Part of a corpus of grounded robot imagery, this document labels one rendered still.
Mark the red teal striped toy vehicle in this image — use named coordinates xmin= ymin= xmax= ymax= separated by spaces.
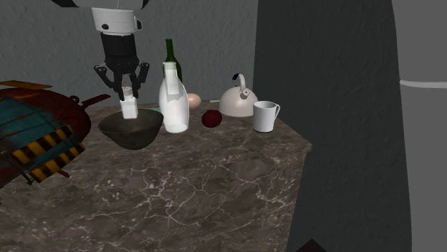
xmin=0 ymin=79 xmax=112 ymax=190

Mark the dark bowl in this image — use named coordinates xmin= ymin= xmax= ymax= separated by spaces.
xmin=97 ymin=108 xmax=165 ymax=151

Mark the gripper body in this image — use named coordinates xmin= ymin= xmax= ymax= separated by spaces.
xmin=100 ymin=32 xmax=140 ymax=75

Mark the dark red apple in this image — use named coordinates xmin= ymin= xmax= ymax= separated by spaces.
xmin=201 ymin=108 xmax=224 ymax=129

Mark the small white shaker bottle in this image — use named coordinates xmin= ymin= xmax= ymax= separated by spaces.
xmin=120 ymin=86 xmax=139 ymax=120

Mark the white mug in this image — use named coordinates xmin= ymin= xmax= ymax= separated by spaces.
xmin=252 ymin=100 xmax=282 ymax=134

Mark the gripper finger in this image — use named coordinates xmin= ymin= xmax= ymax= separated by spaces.
xmin=92 ymin=64 xmax=125 ymax=102
xmin=129 ymin=62 xmax=150 ymax=100

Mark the green wine bottle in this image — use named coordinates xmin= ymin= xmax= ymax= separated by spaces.
xmin=164 ymin=38 xmax=183 ymax=83

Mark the beige kettle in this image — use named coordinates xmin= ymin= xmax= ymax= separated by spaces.
xmin=209 ymin=72 xmax=259 ymax=118

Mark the grey refrigerator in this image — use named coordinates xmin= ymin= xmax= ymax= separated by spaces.
xmin=390 ymin=0 xmax=447 ymax=252

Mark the beige egg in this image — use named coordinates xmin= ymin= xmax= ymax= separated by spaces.
xmin=187 ymin=92 xmax=202 ymax=110

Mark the large white bottle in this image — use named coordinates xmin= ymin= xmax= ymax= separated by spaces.
xmin=158 ymin=62 xmax=191 ymax=134

